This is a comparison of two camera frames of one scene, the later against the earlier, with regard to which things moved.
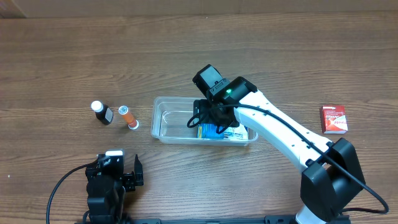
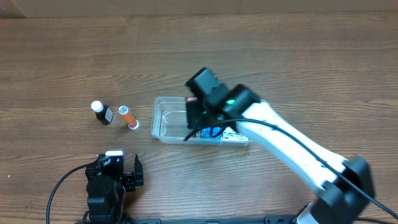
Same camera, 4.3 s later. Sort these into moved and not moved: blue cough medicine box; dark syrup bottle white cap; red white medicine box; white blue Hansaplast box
Moved: red white medicine box
Not moved: blue cough medicine box; white blue Hansaplast box; dark syrup bottle white cap
